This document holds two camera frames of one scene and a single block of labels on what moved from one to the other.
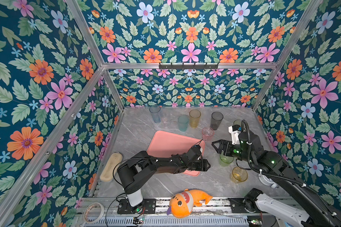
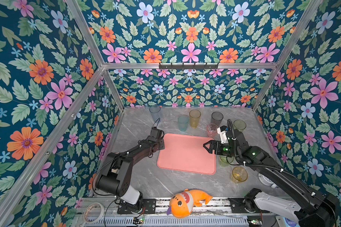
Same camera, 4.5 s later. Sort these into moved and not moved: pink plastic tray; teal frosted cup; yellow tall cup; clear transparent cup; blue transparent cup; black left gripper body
Moved: pink plastic tray; black left gripper body
Not moved: blue transparent cup; clear transparent cup; yellow tall cup; teal frosted cup
